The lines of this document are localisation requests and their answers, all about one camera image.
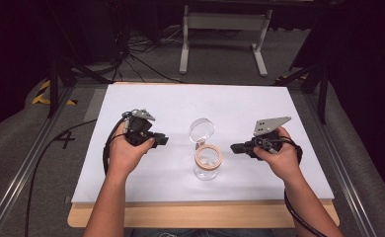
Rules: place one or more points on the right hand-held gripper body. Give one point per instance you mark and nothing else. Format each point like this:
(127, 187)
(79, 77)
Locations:
(268, 128)

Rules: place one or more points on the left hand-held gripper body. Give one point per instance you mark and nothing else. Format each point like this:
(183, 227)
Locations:
(140, 126)

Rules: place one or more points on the glass jar with hinged lid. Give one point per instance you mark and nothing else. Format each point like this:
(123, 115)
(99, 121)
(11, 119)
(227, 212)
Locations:
(208, 169)

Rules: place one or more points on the person's left hand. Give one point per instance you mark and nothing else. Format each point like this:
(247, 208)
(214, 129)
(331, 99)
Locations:
(123, 156)

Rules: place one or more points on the person's right hand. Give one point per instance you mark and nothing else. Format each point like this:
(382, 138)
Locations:
(284, 161)

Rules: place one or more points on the black tripod stand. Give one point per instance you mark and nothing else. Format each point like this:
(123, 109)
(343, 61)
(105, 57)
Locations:
(53, 89)
(322, 95)

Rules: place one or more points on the wooden table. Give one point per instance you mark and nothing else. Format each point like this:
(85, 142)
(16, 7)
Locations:
(193, 215)

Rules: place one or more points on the dark curtain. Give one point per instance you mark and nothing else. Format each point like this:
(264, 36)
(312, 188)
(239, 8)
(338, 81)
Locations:
(365, 65)
(13, 42)

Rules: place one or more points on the aluminium floor rail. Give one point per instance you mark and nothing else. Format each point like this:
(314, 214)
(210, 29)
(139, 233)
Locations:
(342, 177)
(19, 177)

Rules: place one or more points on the white metal desk frame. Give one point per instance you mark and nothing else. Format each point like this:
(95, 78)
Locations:
(225, 21)

